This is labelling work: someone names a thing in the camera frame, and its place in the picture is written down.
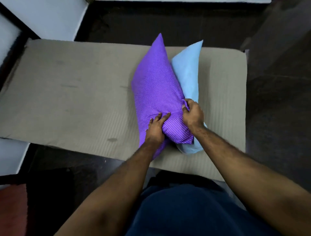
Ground person's right hand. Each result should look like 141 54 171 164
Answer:
181 98 205 133

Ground person's left hand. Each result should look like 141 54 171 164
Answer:
145 112 171 146

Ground light blue pillow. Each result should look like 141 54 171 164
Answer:
171 40 208 155

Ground purple dotted pillow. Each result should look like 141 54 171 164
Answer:
131 33 195 161

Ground beige striped bed sheet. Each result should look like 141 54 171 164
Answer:
0 39 248 182

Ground person's left forearm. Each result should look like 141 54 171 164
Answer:
54 142 166 236

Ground person's right forearm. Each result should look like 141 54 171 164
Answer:
193 126 311 236

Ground person's navy blue shirt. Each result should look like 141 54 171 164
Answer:
126 183 280 236

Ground dark wooden bed frame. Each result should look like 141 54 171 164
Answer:
0 4 40 93

